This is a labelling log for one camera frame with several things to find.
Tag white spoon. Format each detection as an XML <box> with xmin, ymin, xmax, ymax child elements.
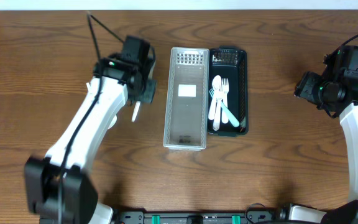
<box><xmin>208</xmin><ymin>75</ymin><xmax>222</xmax><ymax>120</ymax></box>
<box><xmin>131</xmin><ymin>101</ymin><xmax>141</xmax><ymax>123</ymax></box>

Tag white plastic fork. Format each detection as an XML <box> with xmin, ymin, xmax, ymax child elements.
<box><xmin>221</xmin><ymin>78</ymin><xmax>229</xmax><ymax>124</ymax></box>

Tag pink plastic fork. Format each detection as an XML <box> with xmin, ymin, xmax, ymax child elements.
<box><xmin>213</xmin><ymin>83</ymin><xmax>223</xmax><ymax>131</ymax></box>

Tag pale green plastic fork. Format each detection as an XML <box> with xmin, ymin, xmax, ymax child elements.
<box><xmin>221</xmin><ymin>100</ymin><xmax>239</xmax><ymax>128</ymax></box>

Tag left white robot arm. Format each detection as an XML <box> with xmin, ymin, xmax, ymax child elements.
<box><xmin>24</xmin><ymin>69</ymin><xmax>131</xmax><ymax>223</ymax></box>

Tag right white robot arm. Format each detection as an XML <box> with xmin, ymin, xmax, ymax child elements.
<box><xmin>275</xmin><ymin>72</ymin><xmax>358</xmax><ymax>223</ymax></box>

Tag white utensil under left gripper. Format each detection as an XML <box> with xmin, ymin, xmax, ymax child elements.
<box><xmin>108</xmin><ymin>115</ymin><xmax>117</xmax><ymax>129</ymax></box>

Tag clear plastic basket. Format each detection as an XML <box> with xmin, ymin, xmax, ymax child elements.
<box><xmin>163</xmin><ymin>47</ymin><xmax>209</xmax><ymax>151</ymax></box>

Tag black plastic basket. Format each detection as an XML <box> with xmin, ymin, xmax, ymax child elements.
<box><xmin>207</xmin><ymin>46</ymin><xmax>249</xmax><ymax>137</ymax></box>

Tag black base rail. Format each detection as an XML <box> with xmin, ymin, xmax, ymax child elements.
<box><xmin>111</xmin><ymin>204</ymin><xmax>288</xmax><ymax>224</ymax></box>

